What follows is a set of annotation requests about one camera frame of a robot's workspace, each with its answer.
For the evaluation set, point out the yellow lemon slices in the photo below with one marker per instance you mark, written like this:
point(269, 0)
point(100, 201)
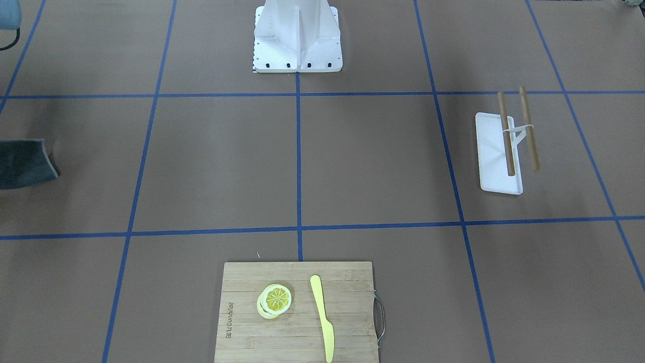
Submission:
point(273, 301)

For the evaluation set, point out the bamboo cutting board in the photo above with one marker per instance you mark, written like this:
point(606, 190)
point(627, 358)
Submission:
point(296, 335)

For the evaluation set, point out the yellow plastic knife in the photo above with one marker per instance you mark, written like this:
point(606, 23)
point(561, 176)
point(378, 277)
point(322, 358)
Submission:
point(327, 328)

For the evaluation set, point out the white rectangular tray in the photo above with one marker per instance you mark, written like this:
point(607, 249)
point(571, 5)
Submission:
point(491, 158)

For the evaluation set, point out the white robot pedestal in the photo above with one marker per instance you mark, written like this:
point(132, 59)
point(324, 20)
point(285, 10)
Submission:
point(297, 36)

